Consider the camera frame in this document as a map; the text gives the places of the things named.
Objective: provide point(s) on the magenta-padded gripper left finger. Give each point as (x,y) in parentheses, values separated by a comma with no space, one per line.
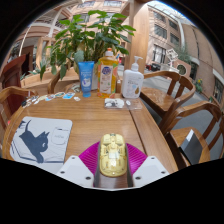
(75,170)

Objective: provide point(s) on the white sculpture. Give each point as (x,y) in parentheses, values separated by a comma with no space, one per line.
(172,56)

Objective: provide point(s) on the yellow liquid bottle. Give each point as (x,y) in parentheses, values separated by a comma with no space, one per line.
(107,76)

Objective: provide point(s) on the clear plastic package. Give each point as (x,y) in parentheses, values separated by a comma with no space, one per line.
(114,103)

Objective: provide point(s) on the blue tube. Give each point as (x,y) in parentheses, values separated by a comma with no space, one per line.
(86,80)

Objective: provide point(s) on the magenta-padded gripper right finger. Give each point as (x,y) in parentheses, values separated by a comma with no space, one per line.
(150,170)

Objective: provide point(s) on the grey cat print mouse pad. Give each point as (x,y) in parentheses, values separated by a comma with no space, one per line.
(36,140)

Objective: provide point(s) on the yellow computer mouse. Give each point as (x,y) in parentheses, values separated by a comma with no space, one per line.
(112,156)

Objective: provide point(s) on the bunch of keys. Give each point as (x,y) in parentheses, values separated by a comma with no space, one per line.
(28,101)

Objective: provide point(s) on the small white sticker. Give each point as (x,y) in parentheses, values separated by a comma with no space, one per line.
(77,98)

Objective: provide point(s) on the dark red wooden pedestal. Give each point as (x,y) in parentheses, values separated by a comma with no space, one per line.
(13,71)

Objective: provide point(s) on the wooden armchair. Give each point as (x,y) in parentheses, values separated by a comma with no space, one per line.
(13,91)
(176,136)
(53,81)
(156,96)

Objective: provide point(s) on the blue sticker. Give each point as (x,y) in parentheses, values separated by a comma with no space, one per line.
(68,96)

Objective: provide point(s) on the agave plant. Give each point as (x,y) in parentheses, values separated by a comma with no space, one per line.
(36,70)

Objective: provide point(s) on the white pump bottle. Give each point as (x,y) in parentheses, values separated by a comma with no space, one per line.
(132,83)

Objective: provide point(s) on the green plant in white pot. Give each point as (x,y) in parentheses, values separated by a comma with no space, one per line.
(86,33)

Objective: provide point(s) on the black notebook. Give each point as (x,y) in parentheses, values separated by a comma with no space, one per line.
(191,146)

